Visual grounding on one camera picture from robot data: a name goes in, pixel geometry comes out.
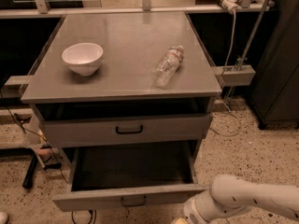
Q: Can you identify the grey drawer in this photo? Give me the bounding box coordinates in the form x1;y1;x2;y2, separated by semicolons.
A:
52;141;206;212
40;114;212;147

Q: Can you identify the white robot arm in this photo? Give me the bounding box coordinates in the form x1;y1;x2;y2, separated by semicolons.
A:
171;175;299;224

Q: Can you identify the grey top drawer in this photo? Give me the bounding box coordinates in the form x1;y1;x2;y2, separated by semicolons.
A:
40;114;212;147

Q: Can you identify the grey drawer cabinet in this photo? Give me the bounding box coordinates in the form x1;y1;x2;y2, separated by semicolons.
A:
20;11;222;161

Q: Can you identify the clear plastic water bottle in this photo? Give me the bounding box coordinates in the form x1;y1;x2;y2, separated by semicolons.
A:
151;46;184;88

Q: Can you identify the dark cabinet on right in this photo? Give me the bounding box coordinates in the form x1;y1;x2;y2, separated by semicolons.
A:
248;0;299;130

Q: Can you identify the black floor stand leg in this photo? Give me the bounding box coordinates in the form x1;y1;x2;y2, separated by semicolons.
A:
22;155;37;189

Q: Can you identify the white bowl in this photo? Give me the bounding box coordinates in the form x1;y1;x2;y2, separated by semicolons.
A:
62;43;104;76

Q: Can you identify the metal diagonal rod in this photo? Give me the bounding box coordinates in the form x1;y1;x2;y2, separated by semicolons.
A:
235;0;270;71

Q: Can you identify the grey metal bracket block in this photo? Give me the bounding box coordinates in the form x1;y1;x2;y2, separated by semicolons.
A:
212;65;255;87

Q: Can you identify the black cable on floor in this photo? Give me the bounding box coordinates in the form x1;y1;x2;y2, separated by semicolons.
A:
0;91;97;224

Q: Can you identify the white power cable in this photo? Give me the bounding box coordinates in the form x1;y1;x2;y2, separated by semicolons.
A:
210;8;243;138

